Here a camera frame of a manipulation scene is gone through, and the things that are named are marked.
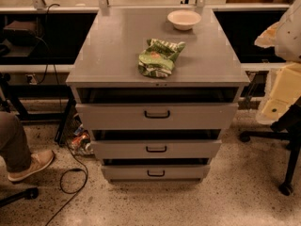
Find grey top drawer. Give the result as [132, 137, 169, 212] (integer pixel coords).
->
[76, 103, 238, 130]

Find green chip bag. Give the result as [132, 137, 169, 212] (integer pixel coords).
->
[138, 39, 186, 78]

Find dark box under bench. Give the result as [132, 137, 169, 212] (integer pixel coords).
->
[3, 21, 40, 46]

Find black chair base left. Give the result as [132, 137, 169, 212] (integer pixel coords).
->
[0, 187, 39, 208]

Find tan shoe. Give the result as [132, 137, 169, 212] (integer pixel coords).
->
[8, 150, 55, 183]

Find black floor cable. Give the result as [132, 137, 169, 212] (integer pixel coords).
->
[43, 141, 89, 226]

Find grey drawer cabinet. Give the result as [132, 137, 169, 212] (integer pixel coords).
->
[67, 8, 249, 169]

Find black office chair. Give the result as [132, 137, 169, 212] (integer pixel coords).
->
[239, 98, 301, 196]

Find grey middle drawer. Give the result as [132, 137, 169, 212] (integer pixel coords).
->
[91, 139, 221, 159]

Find black table leg frame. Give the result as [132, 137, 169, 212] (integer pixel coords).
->
[0, 72, 74, 145]

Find crushed cans trash pile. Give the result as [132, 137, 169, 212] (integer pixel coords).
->
[70, 125, 93, 154]

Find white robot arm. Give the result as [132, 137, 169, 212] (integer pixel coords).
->
[254, 0, 301, 124]

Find grey bottom drawer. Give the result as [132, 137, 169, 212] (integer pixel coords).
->
[102, 165, 210, 181]

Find white bowl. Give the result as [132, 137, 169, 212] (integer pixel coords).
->
[167, 10, 201, 31]

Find person leg brown trousers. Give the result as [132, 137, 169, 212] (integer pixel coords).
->
[0, 111, 31, 172]

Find grey drawer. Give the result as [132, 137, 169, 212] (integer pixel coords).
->
[91, 139, 221, 159]
[76, 103, 238, 130]
[102, 165, 210, 181]

